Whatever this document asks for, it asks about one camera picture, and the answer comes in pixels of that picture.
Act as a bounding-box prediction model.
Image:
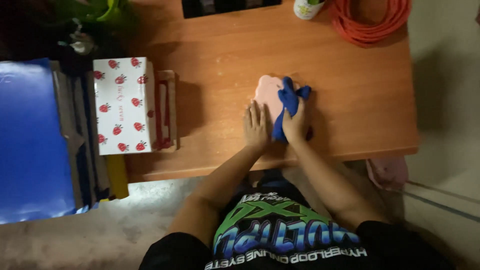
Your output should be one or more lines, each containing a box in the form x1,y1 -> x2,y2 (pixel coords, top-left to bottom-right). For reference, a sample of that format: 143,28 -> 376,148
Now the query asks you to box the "person's left hand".
243,100 -> 271,149

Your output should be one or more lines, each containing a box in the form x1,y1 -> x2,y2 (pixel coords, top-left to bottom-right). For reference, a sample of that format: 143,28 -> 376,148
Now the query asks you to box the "person's right hand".
281,98 -> 310,144

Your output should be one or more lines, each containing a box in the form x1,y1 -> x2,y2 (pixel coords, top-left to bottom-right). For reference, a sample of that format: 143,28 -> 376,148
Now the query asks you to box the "blue cleaning cloth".
271,77 -> 312,143

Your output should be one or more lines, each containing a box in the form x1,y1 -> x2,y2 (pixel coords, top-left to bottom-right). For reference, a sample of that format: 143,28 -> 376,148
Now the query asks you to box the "pink cloud-shaped tray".
253,74 -> 301,124

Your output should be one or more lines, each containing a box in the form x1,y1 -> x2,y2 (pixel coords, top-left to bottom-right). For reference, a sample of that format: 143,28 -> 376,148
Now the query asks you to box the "wooden desk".
124,0 -> 420,184

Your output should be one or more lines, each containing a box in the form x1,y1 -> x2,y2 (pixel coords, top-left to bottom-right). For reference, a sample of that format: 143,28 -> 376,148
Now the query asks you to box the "white printed cup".
293,0 -> 326,20

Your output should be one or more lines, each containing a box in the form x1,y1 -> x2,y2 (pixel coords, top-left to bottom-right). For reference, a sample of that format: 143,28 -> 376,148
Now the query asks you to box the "black keyboard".
181,0 -> 283,19

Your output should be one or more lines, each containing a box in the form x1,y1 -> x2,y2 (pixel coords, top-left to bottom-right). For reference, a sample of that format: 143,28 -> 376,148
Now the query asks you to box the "person's black printed shirt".
139,170 -> 456,270

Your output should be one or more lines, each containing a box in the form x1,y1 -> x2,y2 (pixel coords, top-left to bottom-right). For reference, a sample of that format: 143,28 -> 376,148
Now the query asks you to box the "white strawberry print box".
92,57 -> 157,156

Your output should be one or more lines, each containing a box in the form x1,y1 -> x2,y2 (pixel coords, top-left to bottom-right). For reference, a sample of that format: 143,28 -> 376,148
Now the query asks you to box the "stack of folders and boards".
50,60 -> 130,211

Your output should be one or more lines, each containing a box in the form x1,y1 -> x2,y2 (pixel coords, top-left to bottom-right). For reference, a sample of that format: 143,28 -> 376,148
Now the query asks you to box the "green plastic object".
52,0 -> 130,24

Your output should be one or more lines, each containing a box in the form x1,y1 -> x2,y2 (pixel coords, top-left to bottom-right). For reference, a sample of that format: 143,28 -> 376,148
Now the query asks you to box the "blue glossy folder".
0,58 -> 79,225

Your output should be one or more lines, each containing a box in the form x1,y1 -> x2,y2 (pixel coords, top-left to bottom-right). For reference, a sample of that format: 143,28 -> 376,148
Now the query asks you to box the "coiled orange cable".
328,0 -> 412,49

